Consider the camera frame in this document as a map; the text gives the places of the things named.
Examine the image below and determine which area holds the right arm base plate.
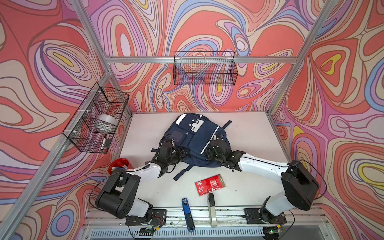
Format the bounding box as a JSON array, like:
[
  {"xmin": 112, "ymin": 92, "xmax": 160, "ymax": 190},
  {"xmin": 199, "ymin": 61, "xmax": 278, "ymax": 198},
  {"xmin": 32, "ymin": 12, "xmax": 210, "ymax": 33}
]
[{"xmin": 241, "ymin": 208, "xmax": 287, "ymax": 226}]

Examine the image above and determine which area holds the back wire basket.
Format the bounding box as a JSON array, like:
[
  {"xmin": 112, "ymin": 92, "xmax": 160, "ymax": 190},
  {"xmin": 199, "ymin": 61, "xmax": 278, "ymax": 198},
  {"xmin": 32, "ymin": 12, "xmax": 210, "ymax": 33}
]
[{"xmin": 173, "ymin": 50, "xmax": 238, "ymax": 86}]

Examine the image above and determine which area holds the white tape roll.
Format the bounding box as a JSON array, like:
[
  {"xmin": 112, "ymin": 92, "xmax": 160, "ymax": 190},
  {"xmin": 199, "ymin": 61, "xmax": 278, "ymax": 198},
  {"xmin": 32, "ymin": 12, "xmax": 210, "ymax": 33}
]
[{"xmin": 95, "ymin": 114, "xmax": 118, "ymax": 134}]

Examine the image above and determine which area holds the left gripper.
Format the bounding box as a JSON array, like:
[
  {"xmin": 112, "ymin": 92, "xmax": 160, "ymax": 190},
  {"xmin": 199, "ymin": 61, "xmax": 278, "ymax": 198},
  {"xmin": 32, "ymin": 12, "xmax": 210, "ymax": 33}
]
[{"xmin": 165, "ymin": 147, "xmax": 190, "ymax": 167}]

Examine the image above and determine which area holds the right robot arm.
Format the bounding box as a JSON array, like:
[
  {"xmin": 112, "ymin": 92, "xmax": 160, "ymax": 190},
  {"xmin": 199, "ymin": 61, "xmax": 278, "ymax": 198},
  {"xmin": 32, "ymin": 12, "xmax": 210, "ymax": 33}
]
[{"xmin": 202, "ymin": 139, "xmax": 320, "ymax": 222}]

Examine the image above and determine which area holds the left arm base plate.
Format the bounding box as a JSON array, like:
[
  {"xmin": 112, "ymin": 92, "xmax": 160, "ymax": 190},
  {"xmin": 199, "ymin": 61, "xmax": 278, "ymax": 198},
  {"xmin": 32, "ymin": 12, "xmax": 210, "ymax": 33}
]
[{"xmin": 126, "ymin": 209, "xmax": 167, "ymax": 227}]

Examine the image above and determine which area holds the left wire basket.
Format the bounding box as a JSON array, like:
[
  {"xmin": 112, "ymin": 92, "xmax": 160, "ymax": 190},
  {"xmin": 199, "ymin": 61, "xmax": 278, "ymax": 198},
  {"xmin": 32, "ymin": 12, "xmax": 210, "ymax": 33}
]
[{"xmin": 63, "ymin": 83, "xmax": 130, "ymax": 154}]

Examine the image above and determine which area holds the red packet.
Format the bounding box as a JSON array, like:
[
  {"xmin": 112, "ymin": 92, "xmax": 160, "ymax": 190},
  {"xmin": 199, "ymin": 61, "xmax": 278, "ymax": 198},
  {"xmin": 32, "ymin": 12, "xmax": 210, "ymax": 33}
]
[{"xmin": 195, "ymin": 174, "xmax": 226, "ymax": 196}]

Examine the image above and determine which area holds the navy blue backpack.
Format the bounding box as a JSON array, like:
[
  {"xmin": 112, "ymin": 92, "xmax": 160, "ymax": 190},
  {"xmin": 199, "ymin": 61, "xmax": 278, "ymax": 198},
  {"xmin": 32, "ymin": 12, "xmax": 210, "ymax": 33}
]
[{"xmin": 152, "ymin": 113, "xmax": 232, "ymax": 181}]

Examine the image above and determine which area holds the wire basket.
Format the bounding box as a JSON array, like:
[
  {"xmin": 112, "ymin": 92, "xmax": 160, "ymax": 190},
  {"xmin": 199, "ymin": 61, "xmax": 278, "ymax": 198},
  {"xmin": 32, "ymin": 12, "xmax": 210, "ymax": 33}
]
[
  {"xmin": 63, "ymin": 83, "xmax": 130, "ymax": 154},
  {"xmin": 173, "ymin": 50, "xmax": 238, "ymax": 86}
]

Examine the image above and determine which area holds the marker in basket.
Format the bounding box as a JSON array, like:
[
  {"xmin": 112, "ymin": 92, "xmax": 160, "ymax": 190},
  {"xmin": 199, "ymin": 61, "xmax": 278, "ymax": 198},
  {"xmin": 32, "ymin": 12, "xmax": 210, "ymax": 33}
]
[{"xmin": 100, "ymin": 134, "xmax": 107, "ymax": 151}]

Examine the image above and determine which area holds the blue stapler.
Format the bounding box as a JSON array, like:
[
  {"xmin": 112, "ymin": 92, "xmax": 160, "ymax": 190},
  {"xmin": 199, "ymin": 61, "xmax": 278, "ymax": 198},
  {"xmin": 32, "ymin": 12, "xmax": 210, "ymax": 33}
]
[{"xmin": 182, "ymin": 198, "xmax": 195, "ymax": 233}]

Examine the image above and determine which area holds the red cup with markers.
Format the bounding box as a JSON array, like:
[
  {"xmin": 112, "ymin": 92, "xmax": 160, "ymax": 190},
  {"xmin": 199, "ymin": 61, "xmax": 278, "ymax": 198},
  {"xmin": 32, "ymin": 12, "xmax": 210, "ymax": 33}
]
[{"xmin": 108, "ymin": 158, "xmax": 133, "ymax": 175}]

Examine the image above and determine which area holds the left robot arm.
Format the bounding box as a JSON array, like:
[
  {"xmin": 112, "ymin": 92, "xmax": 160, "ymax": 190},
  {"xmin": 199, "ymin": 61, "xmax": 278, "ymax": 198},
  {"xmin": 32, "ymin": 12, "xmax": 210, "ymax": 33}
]
[{"xmin": 95, "ymin": 140, "xmax": 187, "ymax": 222}]

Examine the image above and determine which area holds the black beige stapler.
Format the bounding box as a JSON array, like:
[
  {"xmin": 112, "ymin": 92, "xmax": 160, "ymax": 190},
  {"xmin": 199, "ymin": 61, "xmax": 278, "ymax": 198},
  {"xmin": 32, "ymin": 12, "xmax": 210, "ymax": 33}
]
[{"xmin": 208, "ymin": 193, "xmax": 218, "ymax": 228}]

